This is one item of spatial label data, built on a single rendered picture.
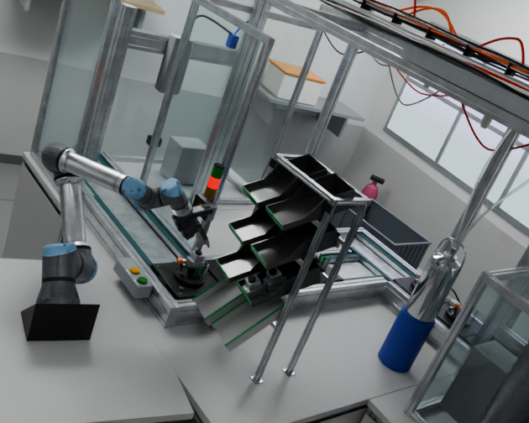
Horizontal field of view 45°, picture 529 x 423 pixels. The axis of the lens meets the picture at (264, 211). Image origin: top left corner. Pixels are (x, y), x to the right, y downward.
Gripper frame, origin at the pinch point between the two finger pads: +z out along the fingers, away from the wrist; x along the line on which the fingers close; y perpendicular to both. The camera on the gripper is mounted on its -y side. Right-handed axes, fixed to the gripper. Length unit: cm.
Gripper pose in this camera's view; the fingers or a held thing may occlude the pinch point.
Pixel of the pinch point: (203, 238)
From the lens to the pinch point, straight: 266.4
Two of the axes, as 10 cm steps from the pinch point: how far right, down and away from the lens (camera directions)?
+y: -7.8, 5.7, -2.5
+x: 5.7, 5.0, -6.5
